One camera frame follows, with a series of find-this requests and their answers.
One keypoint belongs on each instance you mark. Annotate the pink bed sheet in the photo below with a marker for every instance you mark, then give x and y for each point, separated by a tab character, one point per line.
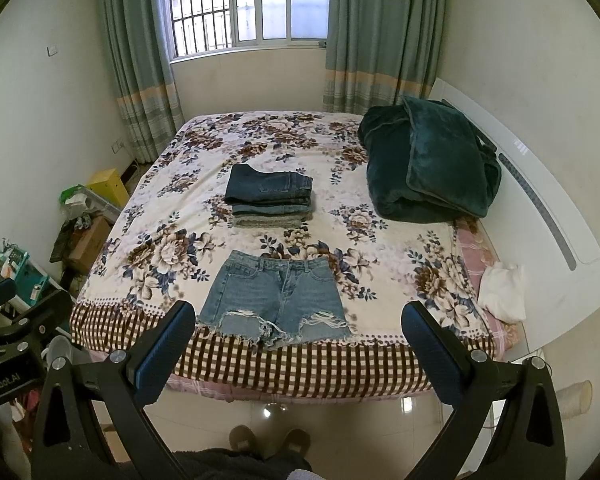
478	254

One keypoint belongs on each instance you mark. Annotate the yellow box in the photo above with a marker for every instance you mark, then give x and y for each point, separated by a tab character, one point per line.
108	185

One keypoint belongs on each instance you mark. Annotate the light blue denim shorts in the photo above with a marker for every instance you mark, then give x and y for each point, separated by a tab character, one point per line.
274	303

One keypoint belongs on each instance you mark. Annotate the white green plastic container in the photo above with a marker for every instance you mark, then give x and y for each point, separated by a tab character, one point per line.
79	200

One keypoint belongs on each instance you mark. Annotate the right green curtain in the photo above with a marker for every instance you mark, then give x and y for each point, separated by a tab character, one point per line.
379	50

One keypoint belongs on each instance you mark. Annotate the grey green folded garment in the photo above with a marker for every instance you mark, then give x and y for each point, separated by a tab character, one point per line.
283	221

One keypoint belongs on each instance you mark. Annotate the brown slipper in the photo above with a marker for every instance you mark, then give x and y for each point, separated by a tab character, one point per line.
242	439
297	441

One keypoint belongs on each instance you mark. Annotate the barred window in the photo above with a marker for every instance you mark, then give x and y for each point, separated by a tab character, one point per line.
200	27

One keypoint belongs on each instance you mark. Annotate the brown cardboard box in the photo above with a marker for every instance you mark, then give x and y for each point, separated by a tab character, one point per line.
88	247

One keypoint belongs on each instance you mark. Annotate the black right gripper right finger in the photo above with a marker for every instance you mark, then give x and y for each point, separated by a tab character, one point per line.
528	442

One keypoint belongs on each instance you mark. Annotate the white cloth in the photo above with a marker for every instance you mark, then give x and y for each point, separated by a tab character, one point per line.
501	292

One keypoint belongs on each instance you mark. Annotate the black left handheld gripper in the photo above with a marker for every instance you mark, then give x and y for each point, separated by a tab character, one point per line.
22	366

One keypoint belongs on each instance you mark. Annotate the white bed headboard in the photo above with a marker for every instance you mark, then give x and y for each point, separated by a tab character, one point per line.
534	222

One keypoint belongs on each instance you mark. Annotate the green curtain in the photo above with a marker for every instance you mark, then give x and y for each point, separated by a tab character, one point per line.
137	48
379	50

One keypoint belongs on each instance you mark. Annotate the left brown slipper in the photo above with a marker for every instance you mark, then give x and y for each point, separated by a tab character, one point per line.
242	439

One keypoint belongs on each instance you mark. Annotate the right brown slipper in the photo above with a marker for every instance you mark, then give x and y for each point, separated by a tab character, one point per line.
297	441

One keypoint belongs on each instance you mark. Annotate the dark green folded quilt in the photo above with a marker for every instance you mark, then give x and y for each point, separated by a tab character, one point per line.
427	163

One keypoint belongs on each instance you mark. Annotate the floral bed blanket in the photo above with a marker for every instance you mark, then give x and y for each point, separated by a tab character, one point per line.
177	230

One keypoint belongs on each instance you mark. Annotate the left green curtain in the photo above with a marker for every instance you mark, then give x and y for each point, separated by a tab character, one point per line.
137	48

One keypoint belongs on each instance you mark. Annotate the beige cylinder object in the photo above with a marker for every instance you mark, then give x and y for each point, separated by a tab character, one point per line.
575	400

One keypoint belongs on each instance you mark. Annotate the green storage rack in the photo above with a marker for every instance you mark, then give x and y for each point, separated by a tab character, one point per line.
30	280

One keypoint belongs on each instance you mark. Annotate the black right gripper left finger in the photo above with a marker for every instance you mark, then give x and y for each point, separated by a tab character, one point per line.
69	442

